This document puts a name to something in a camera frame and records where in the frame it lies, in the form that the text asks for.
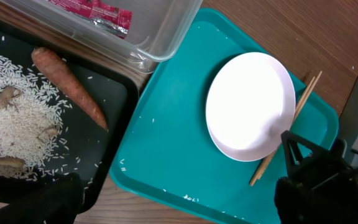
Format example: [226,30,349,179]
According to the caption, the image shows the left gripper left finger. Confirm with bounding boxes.
[0,173,84,224]

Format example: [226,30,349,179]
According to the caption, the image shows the teal serving tray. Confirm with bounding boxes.
[109,7,340,224]

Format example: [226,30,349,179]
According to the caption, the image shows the peanut shells and rice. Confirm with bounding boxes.
[0,55,80,182]

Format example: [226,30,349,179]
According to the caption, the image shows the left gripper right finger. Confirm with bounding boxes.
[274,131,358,224]

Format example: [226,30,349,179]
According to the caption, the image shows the red silver snack wrapper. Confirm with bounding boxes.
[49,0,132,39]

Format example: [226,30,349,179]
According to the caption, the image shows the black waste tray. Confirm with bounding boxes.
[0,21,139,212]

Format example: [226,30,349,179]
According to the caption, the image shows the wooden chopstick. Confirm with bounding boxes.
[249,76,316,187]
[255,70,323,181]

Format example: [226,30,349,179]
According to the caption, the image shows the clear plastic bin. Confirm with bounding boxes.
[5,0,201,73]

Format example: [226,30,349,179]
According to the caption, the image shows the orange carrot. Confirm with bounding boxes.
[31,47,109,131]

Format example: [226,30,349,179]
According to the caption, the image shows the large white plate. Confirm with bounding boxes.
[205,52,296,162]

